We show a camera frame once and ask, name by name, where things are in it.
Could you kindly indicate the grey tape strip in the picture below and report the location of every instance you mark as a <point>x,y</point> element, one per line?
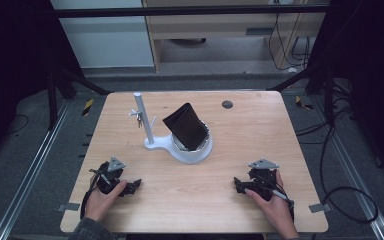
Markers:
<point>320,208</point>
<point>68,207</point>

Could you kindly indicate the white key stand with tray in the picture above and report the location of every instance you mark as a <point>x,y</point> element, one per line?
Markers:
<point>184,156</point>

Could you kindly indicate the white cabinet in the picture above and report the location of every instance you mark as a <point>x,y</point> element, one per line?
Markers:
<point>106,40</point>

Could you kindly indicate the black horizontal frame bar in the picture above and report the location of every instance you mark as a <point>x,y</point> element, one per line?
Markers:
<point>180,11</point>

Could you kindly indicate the light wooden desk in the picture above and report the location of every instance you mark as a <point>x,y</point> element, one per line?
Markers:
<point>206,28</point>

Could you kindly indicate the black curtain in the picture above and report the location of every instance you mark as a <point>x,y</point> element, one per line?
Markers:
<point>16,66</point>
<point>373,66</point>

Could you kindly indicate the grey table grommet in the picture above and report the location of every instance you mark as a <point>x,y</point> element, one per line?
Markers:
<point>227,104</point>

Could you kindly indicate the yellow black striped tape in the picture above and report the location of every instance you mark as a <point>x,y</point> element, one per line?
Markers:
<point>87,106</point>
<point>301,102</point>

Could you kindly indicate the person's right hand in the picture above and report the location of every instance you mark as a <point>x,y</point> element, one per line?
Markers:
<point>278,210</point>

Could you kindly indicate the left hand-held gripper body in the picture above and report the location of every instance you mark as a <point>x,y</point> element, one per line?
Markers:
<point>108,176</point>

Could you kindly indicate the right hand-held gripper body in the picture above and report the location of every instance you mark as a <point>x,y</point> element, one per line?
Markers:
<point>262,180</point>

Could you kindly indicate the metal floor rail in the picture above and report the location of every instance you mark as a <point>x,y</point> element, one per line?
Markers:
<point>356,176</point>
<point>30,173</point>

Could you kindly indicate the black leather wallet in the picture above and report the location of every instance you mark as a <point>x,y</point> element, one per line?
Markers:
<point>186,126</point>

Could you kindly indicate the person's left hand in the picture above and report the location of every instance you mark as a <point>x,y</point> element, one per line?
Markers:
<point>100,203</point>

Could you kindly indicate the black metal stand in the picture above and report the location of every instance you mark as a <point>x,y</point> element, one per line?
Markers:
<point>66,83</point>
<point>316,80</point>

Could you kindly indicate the silver keys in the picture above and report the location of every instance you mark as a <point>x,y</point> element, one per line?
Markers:
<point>139,120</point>

